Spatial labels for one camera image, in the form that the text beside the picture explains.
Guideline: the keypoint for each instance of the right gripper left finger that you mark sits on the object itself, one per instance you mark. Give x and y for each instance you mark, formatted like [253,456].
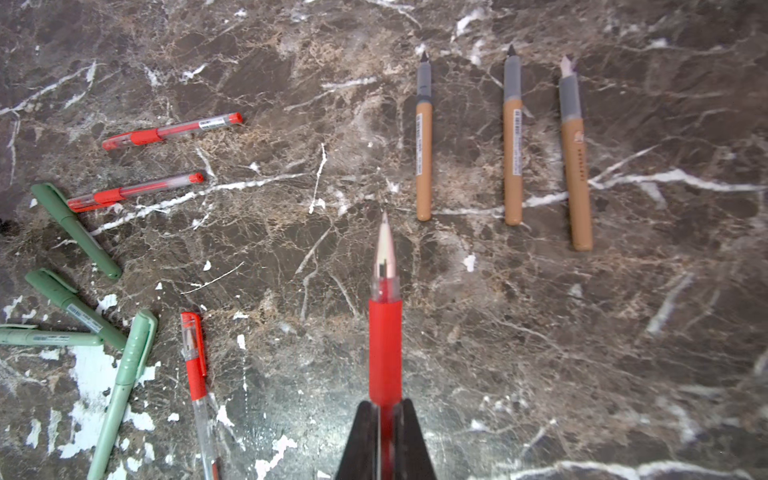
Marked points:
[360,459]

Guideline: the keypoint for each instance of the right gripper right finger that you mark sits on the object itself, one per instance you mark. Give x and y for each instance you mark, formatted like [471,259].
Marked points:
[412,460]

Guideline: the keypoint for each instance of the red gel pen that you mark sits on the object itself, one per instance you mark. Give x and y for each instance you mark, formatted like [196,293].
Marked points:
[144,137]
[194,357]
[385,345]
[107,198]

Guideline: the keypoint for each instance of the tan pen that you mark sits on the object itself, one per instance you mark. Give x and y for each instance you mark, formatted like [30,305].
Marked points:
[512,137]
[574,155]
[424,130]

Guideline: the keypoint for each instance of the green pen vertical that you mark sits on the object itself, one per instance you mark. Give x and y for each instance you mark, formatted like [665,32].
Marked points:
[131,367]

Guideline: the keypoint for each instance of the green pen middle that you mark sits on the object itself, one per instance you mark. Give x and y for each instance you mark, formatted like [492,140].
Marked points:
[65,296]

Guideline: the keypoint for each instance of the green pen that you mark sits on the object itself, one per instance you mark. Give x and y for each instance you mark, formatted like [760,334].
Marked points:
[65,296]
[55,203]
[31,335]

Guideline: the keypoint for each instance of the green pen lower left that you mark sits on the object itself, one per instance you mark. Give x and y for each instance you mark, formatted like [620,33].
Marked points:
[31,335]

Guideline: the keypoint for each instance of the green pen upper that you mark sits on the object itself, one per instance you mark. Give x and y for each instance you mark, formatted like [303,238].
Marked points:
[55,203]

